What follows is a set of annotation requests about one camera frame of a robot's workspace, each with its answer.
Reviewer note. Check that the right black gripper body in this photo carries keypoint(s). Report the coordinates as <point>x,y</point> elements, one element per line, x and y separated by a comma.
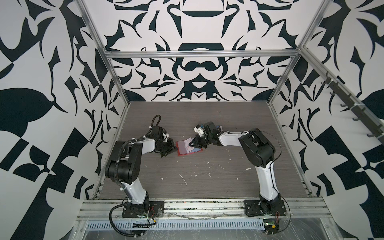
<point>201,141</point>

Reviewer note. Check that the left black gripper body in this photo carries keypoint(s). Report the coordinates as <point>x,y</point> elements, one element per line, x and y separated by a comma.
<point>167,147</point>

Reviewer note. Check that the red leather card holder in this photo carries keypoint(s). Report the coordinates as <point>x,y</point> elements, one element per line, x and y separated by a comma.
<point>182,152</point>

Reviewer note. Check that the white VIP card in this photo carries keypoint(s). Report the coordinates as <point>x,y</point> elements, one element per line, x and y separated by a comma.
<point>187,146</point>

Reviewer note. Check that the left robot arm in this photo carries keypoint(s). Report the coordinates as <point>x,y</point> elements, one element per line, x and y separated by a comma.
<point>124,163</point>

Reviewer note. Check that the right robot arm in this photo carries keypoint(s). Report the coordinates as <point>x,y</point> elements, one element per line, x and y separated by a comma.
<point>257,147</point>

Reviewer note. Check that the small circuit board left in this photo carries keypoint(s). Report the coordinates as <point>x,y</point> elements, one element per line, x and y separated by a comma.
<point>143,225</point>

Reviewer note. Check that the small circuit board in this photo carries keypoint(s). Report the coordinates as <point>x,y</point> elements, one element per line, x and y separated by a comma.
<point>143,225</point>
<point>271,227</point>

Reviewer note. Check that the small circuit board right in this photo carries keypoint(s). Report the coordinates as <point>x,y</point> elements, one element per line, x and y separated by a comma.
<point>271,227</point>

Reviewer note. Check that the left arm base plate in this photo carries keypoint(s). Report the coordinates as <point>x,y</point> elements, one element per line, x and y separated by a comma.
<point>149,209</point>

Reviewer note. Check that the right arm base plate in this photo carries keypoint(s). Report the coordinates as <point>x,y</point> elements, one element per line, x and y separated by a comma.
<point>255,208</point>

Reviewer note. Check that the wall hook rack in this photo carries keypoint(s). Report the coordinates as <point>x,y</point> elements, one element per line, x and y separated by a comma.
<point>361,111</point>

